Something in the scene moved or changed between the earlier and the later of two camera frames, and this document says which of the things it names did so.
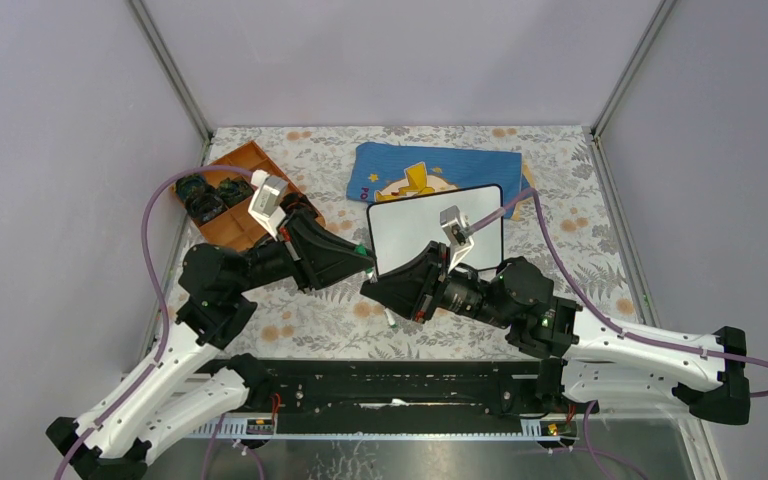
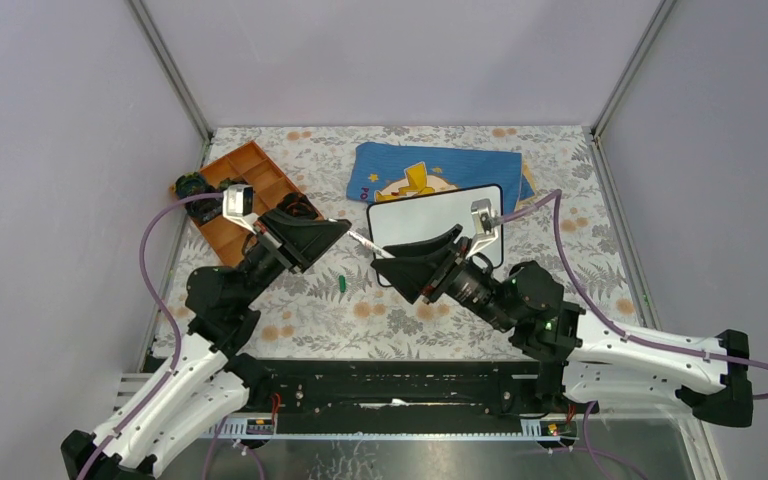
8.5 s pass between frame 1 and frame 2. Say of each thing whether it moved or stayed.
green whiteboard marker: moved
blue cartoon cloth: stayed
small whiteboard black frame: stayed
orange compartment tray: stayed
